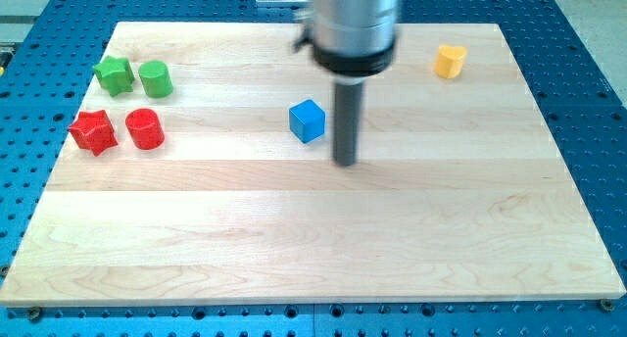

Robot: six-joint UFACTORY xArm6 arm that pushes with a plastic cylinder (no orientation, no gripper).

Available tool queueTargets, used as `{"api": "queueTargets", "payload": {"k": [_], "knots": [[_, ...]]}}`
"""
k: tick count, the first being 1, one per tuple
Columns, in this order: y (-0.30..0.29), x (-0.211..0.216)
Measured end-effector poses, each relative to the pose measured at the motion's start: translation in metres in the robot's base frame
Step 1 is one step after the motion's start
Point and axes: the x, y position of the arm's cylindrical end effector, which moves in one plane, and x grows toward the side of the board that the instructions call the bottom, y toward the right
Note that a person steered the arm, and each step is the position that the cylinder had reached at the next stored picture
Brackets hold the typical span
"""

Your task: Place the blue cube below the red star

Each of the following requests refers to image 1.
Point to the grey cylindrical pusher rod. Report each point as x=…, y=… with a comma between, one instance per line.
x=347, y=109

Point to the blue cube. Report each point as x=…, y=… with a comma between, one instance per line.
x=307, y=121

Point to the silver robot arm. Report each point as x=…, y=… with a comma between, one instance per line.
x=352, y=39

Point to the green star block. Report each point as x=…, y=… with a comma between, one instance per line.
x=114, y=75

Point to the red star block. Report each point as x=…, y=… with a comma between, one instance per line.
x=93, y=131

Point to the yellow heart block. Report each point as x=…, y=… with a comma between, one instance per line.
x=449, y=61

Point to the wooden board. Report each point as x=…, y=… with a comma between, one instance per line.
x=459, y=194

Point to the green cylinder block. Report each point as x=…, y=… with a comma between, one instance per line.
x=155, y=79

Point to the red cylinder block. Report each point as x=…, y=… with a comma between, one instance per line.
x=145, y=129

